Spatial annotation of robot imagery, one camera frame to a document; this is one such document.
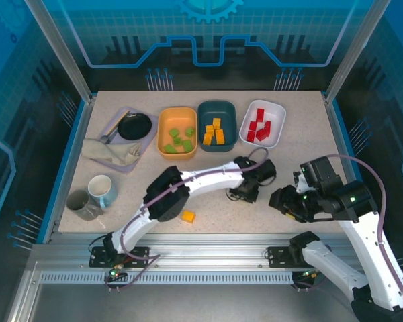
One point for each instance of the yellow lego brick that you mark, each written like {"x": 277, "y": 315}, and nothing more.
{"x": 216, "y": 123}
{"x": 188, "y": 216}
{"x": 206, "y": 139}
{"x": 209, "y": 129}
{"x": 219, "y": 137}

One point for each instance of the green lego brick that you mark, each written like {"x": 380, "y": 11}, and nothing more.
{"x": 174, "y": 132}
{"x": 189, "y": 131}
{"x": 178, "y": 141}
{"x": 187, "y": 145}
{"x": 169, "y": 148}

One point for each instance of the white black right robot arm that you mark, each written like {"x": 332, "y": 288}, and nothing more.
{"x": 359, "y": 241}

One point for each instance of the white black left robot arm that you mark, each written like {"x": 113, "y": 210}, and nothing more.
{"x": 208, "y": 177}

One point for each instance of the blue table edge trim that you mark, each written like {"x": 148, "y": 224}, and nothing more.
{"x": 63, "y": 174}
{"x": 350, "y": 141}

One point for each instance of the white plastic container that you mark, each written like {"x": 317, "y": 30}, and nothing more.
{"x": 273, "y": 112}

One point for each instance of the small LED controller board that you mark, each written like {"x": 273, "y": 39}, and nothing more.
{"x": 113, "y": 273}
{"x": 307, "y": 275}

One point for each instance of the dark teal plastic container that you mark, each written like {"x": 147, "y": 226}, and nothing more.
{"x": 218, "y": 110}

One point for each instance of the yellow plastic container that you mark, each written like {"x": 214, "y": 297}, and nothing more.
{"x": 176, "y": 117}

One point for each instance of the lavender plastic tray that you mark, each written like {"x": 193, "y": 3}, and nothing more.
{"x": 151, "y": 118}

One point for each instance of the small black pan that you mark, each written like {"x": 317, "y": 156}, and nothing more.
{"x": 134, "y": 127}

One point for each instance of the light blue mug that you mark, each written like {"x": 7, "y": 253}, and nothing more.
{"x": 100, "y": 188}

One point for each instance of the tan wooden stick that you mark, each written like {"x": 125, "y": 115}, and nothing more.
{"x": 115, "y": 121}

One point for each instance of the beige cloth napkin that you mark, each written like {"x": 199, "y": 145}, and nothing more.
{"x": 100, "y": 151}

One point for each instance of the grey spoon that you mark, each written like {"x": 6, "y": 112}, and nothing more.
{"x": 104, "y": 137}

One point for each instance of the grey mug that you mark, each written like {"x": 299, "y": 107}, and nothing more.
{"x": 77, "y": 203}

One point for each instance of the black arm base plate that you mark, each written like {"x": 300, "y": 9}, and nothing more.
{"x": 97, "y": 258}
{"x": 275, "y": 256}

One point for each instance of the aluminium extrusion rail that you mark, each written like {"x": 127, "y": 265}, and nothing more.
{"x": 205, "y": 248}

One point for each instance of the aluminium frame post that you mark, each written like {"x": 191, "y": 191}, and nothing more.
{"x": 60, "y": 53}
{"x": 356, "y": 50}

